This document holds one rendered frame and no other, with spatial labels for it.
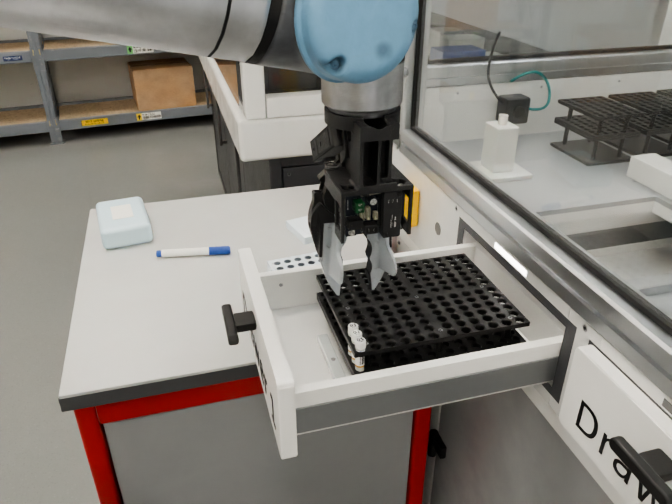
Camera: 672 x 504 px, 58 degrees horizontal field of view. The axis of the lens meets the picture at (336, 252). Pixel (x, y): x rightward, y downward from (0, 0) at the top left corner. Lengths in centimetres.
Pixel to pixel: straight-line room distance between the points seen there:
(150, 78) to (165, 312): 350
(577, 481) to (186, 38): 68
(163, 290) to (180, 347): 17
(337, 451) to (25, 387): 135
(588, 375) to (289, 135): 101
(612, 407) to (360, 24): 47
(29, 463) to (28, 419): 18
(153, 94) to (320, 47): 414
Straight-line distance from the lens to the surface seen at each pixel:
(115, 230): 123
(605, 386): 68
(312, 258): 107
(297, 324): 84
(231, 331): 71
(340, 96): 54
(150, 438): 100
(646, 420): 65
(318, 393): 65
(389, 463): 116
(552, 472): 88
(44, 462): 195
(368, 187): 55
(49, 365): 229
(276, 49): 36
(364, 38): 35
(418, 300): 78
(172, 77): 446
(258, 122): 148
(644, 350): 65
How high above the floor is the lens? 133
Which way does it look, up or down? 29 degrees down
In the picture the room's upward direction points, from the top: straight up
